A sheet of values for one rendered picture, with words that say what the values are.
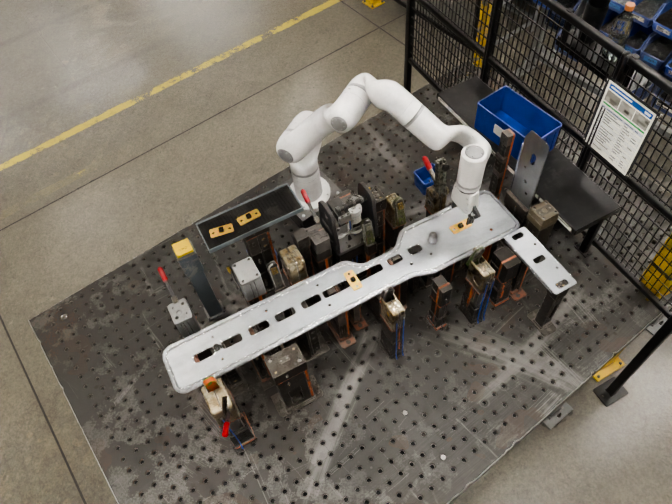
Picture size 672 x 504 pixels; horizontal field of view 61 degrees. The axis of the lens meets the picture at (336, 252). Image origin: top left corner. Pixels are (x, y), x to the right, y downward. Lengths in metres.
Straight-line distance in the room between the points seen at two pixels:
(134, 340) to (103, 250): 1.35
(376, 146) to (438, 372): 1.21
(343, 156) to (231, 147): 1.34
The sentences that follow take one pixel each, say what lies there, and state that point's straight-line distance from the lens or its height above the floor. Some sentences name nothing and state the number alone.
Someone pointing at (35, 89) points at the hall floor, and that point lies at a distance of 5.14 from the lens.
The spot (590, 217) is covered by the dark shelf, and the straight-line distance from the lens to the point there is 2.30.
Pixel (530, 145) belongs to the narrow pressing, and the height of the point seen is 1.28.
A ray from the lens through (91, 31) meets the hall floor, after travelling 5.54.
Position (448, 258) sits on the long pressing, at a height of 1.00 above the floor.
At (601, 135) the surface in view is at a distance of 2.30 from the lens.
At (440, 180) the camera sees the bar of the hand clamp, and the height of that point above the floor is 1.12.
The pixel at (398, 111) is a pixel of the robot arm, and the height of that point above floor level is 1.52.
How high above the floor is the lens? 2.75
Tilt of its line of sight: 55 degrees down
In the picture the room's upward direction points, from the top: 7 degrees counter-clockwise
